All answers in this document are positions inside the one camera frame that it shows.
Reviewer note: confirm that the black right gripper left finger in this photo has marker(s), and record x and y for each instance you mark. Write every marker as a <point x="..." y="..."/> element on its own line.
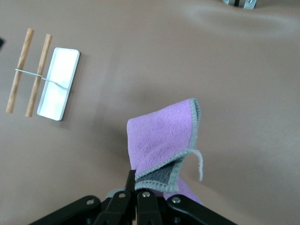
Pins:
<point x="117" y="206"/>

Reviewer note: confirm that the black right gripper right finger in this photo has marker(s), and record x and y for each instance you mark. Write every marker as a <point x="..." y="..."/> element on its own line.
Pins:
<point x="147" y="208"/>

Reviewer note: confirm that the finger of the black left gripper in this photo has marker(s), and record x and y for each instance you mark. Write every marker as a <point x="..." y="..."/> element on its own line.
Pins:
<point x="1" y="44"/>

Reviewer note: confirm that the purple towel with grey edge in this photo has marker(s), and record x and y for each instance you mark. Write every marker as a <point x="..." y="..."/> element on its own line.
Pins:
<point x="159" y="136"/>

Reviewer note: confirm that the wooden rack rod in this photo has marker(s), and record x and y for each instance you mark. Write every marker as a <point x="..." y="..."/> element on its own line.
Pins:
<point x="24" y="49"/>
<point x="43" y="56"/>

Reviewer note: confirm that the white rectangular rack base tray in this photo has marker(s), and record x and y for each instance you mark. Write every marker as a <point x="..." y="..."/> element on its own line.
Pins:
<point x="63" y="65"/>

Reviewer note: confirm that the brown table cover mat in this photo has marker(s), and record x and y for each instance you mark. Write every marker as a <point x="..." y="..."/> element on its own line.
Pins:
<point x="187" y="58"/>

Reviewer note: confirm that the metal clamp bracket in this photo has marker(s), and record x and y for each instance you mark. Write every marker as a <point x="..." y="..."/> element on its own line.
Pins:
<point x="248" y="3"/>

